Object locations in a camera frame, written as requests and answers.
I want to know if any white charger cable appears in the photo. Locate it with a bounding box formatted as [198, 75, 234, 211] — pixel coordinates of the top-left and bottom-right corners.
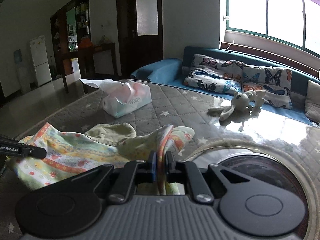
[222, 15, 235, 53]

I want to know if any grey pillow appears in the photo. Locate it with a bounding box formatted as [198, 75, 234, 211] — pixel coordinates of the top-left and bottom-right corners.
[305, 80, 320, 124]

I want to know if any blue sofa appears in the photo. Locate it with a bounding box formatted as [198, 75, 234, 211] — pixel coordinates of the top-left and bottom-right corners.
[130, 45, 320, 128]

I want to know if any dark wooden door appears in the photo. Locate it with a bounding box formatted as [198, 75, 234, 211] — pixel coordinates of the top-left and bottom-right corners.
[116, 0, 164, 77]

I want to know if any round black built-in cooktop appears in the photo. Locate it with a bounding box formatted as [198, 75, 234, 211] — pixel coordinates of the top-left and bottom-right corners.
[200, 140, 320, 240]

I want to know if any dark wooden shelf cabinet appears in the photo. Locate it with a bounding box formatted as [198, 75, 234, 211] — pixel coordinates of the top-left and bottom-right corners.
[50, 0, 90, 80]

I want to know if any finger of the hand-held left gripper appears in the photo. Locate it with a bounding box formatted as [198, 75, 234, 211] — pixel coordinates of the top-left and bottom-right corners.
[0, 135, 47, 159]

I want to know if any tissue pack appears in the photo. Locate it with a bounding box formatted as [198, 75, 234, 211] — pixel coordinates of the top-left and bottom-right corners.
[79, 78, 152, 118]

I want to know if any green framed window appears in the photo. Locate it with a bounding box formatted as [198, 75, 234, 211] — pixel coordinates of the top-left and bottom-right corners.
[219, 0, 320, 58]

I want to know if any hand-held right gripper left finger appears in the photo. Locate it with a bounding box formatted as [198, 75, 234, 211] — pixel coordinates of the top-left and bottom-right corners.
[46, 151, 158, 203]

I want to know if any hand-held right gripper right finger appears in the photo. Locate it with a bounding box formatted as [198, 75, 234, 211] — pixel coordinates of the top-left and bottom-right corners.
[165, 151, 253, 203]

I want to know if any patterned children's shirt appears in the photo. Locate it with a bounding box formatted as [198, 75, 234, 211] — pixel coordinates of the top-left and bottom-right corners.
[10, 122, 195, 195]

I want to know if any white refrigerator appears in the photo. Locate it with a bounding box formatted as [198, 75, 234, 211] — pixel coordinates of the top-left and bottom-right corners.
[30, 35, 52, 87]

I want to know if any white stuffed bunny toy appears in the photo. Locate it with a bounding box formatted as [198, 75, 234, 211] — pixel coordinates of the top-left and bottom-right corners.
[208, 89, 267, 132]

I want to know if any brown wooden ledge board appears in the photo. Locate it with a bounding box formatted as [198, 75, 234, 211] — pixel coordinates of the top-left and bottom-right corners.
[220, 42, 320, 78]

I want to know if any orange bag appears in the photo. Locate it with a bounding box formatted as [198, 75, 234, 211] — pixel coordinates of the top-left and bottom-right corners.
[79, 38, 92, 50]

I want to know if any grey water dispenser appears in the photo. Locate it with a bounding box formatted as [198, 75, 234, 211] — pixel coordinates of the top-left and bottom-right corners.
[14, 49, 31, 94]

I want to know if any wooden side table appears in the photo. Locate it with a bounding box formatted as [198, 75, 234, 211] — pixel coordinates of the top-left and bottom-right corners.
[61, 42, 118, 93]

